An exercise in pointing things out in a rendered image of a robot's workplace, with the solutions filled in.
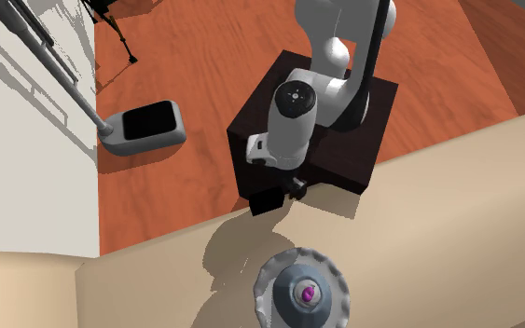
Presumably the black tripod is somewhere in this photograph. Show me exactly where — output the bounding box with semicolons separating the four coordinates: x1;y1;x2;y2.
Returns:
79;0;139;64

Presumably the grey floor stand with pole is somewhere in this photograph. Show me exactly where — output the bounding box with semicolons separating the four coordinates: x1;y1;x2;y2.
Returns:
0;0;188;158

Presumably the grey scalloped plate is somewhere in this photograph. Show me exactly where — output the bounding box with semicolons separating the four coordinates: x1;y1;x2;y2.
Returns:
252;246;352;328

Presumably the dark robot stand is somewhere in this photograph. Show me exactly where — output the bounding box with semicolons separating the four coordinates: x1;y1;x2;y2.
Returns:
226;49;399;201

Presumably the blue-grey round vessel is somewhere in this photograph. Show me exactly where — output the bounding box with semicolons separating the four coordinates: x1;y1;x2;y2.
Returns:
271;265;334;328

